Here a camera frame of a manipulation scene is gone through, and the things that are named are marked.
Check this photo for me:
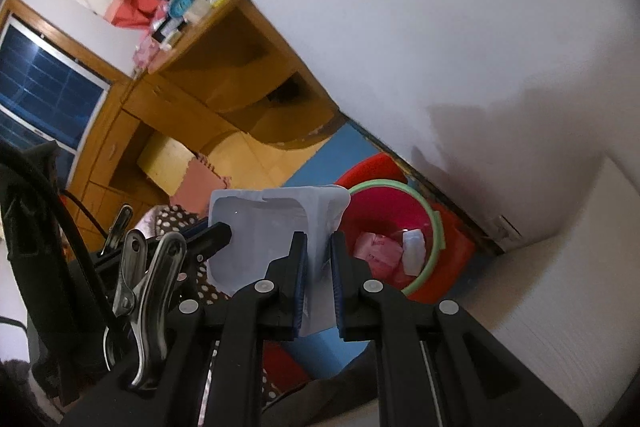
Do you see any polka dot bedding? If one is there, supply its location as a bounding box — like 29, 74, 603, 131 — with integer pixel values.
135, 204, 306, 413

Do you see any wooden desk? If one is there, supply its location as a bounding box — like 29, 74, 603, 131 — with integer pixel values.
65, 0, 346, 253

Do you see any blue foam floor mat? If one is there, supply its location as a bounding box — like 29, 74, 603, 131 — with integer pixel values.
300, 327, 376, 380
285, 122, 381, 192

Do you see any metal spring clip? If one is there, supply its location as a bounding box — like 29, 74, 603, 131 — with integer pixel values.
102, 204, 135, 258
102, 229, 187, 390

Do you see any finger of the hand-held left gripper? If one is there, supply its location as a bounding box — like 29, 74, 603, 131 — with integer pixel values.
180, 218, 234, 267

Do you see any red foam floor mat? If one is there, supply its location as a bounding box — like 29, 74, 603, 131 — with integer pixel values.
262, 341, 313, 395

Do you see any pile of small boxes bottles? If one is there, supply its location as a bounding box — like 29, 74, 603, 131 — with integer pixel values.
150, 0, 231, 52

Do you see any pink plastic packet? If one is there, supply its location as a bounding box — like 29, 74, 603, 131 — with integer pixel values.
354, 232, 403, 278

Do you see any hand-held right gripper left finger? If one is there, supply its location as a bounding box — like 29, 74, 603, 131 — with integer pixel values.
65, 231, 308, 427

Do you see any red bin with green rim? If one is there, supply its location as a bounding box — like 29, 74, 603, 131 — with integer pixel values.
332, 152, 476, 305

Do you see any wooden frame window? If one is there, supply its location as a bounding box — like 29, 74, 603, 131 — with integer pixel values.
0, 0, 131, 188

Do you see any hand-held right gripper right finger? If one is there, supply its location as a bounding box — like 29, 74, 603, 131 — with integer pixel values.
330, 231, 586, 427

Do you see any dark cloth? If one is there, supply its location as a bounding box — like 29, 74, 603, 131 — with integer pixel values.
262, 347, 383, 427

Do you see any white plastic tray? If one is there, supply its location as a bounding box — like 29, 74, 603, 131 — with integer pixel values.
206, 186, 351, 339

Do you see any pink foam floor mat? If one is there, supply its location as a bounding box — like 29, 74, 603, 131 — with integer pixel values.
170, 152, 233, 212

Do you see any red cloth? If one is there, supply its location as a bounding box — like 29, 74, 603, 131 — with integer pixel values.
107, 0, 163, 28

